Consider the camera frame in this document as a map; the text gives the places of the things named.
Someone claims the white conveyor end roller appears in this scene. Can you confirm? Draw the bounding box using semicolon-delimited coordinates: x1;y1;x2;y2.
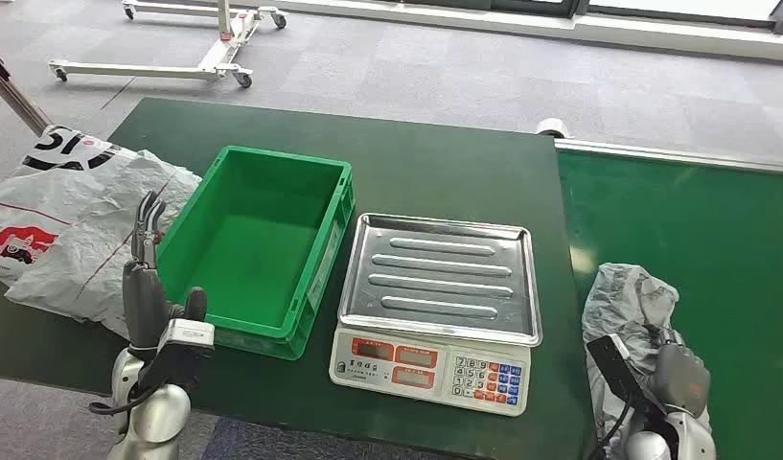
535;118;573;140

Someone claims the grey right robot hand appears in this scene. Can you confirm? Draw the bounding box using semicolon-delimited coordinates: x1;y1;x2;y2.
644;325;712;419

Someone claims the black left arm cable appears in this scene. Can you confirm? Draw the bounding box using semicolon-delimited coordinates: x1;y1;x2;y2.
88;379;172;418

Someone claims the white scale with steel tray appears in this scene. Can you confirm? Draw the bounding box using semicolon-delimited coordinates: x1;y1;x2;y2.
328;212;544;419

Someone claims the large white printed mailer bag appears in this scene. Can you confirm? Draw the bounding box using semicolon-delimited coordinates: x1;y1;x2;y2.
0;125;203;341

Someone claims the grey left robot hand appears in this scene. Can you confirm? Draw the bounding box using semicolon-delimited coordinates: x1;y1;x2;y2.
122;189;209;352

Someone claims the green plastic crate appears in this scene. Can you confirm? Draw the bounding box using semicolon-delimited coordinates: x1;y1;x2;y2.
155;145;357;362

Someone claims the silver conveyor side rail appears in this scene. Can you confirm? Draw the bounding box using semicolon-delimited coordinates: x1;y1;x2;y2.
554;138;783;175

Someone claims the grey plastic mailer package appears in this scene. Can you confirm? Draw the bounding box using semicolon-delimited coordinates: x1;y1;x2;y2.
581;263;714;446

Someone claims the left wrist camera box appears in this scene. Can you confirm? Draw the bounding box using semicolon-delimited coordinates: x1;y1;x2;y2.
136;318;217;395

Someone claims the white wheeled metal frame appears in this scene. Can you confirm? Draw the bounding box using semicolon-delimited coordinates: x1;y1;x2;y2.
48;0;288;89

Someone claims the dark metal pole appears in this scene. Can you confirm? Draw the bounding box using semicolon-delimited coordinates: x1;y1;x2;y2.
0;44;53;136

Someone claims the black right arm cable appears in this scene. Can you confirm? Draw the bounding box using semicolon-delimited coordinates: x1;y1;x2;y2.
586;392;634;460

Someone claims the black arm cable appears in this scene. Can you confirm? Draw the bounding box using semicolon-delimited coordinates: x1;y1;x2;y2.
586;392;634;460
88;379;172;418

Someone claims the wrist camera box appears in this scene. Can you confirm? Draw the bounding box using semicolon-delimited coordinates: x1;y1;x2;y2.
586;334;668;419
136;318;217;395

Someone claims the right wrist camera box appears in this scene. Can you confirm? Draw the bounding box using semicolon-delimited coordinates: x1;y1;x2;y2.
586;334;668;419

